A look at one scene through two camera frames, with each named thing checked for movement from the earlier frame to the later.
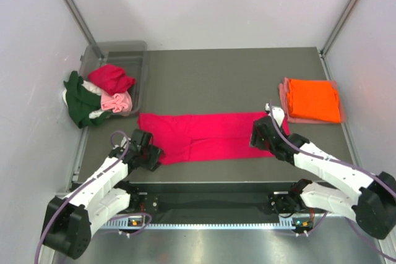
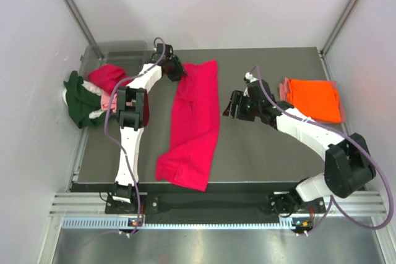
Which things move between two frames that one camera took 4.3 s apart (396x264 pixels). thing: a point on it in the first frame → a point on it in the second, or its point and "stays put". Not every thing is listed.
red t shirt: [111, 79] stays put
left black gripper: [155, 153] → [179, 70]
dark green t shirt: [81, 102] stays put
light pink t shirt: [116, 102] stays put
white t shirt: [91, 88] stays put
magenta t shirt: [180, 138] → [190, 161]
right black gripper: [255, 140] → [237, 98]
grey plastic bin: [131, 55] stays put
